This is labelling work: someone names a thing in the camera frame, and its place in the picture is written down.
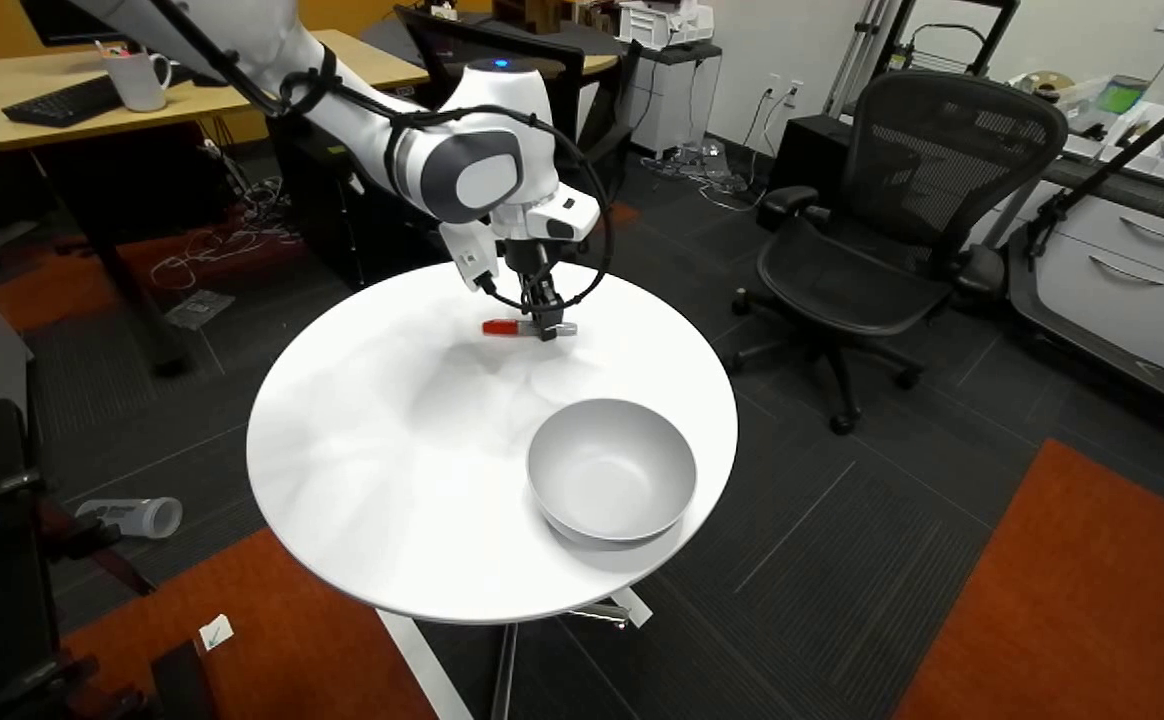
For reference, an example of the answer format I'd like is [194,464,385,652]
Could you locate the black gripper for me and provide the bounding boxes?
[510,238,563,340]

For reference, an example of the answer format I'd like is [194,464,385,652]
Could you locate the red marker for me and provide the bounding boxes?
[481,321,577,340]

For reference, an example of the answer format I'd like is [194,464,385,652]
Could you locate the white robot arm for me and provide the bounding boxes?
[72,0,610,340]

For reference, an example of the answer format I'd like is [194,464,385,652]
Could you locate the white bowl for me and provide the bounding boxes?
[530,401,698,545]

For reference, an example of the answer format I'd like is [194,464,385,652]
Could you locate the white table base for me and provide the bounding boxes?
[378,586,652,720]

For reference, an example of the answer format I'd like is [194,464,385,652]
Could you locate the black mesh office chair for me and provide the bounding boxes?
[731,69,1070,430]

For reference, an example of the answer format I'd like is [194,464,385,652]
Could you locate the clear plastic cup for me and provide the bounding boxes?
[75,496,185,539]

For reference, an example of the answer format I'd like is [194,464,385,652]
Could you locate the small white card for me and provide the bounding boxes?
[197,611,233,652]

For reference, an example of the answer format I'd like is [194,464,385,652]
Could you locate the white pitcher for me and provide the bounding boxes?
[99,42,176,112]

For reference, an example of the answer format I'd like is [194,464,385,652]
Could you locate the black keyboard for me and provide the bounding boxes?
[3,76,120,128]

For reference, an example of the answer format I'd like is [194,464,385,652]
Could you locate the wooden desk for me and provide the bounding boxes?
[0,28,433,375]

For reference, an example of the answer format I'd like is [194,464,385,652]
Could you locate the white drawer cabinet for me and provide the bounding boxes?
[1035,194,1164,366]

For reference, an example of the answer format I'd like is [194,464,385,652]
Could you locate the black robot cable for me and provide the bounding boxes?
[475,105,618,316]

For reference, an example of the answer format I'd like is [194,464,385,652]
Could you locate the black stand frame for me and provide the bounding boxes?
[0,401,154,720]

